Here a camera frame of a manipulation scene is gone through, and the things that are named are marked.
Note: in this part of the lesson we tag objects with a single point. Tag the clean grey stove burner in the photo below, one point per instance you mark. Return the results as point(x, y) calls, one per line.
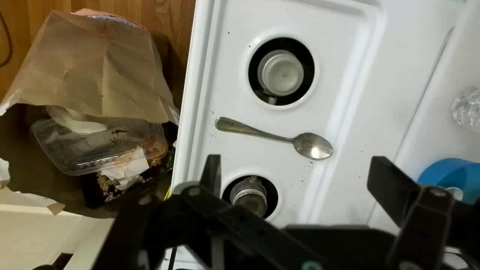
point(281, 72)

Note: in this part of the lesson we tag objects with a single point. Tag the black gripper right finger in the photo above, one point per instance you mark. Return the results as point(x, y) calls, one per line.
point(430, 219)

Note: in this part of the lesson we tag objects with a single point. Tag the silver metal spoon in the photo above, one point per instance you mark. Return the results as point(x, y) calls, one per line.
point(313, 146)

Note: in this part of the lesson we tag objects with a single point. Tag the browned stove burner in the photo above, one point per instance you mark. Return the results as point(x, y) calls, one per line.
point(248, 192)

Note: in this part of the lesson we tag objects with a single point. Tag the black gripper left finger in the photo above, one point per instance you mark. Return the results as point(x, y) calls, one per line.
point(235, 225)

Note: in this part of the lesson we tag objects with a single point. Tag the crumpled white paper scrap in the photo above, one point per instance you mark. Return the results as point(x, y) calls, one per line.
point(125, 167)

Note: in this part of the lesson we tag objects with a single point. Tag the clear plastic food container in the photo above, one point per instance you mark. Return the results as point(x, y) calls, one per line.
point(85, 147)

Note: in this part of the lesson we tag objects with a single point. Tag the blue plastic bowl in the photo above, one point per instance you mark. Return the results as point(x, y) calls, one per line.
point(451, 173)

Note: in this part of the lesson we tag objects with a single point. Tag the white gas stove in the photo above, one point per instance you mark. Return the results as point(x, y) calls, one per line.
point(350, 99)

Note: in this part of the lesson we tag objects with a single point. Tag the brown paper bag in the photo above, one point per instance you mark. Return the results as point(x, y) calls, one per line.
point(95, 69)

